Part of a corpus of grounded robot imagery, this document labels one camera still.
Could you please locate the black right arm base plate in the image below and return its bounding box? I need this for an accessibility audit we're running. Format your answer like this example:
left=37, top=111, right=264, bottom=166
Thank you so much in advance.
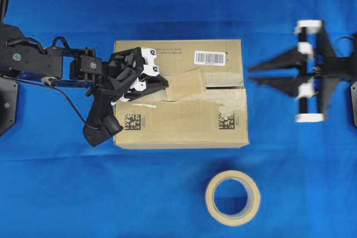
left=350, top=81, right=357, bottom=127

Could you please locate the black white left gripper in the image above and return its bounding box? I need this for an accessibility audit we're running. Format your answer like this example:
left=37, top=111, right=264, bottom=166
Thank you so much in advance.
left=83, top=47, right=169, bottom=147

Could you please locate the brown cardboard box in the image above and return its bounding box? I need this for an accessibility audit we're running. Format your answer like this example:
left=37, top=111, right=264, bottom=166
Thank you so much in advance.
left=114, top=39, right=249, bottom=149

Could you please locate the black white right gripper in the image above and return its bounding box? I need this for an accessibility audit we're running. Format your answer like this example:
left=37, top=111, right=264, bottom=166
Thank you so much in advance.
left=248, top=20, right=339, bottom=123

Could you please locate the white barcode label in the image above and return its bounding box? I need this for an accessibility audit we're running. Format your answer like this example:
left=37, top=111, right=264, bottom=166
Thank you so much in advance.
left=194, top=51, right=226, bottom=66

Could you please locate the beige tape strip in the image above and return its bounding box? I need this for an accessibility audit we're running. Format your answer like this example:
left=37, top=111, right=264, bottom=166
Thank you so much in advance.
left=165, top=69, right=206, bottom=100

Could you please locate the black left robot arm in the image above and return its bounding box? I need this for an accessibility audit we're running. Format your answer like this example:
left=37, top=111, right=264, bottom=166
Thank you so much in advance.
left=1, top=23, right=169, bottom=147

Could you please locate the beige masking tape roll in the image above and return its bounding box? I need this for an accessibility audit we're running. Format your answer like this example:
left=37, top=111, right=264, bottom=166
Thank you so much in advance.
left=205, top=170, right=261, bottom=227

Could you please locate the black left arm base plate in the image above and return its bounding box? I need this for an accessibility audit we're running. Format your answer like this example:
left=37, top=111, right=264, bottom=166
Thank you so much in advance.
left=0, top=78, right=18, bottom=136

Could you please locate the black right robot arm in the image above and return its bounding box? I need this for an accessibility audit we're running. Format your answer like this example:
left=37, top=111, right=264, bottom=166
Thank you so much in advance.
left=248, top=20, right=356, bottom=123

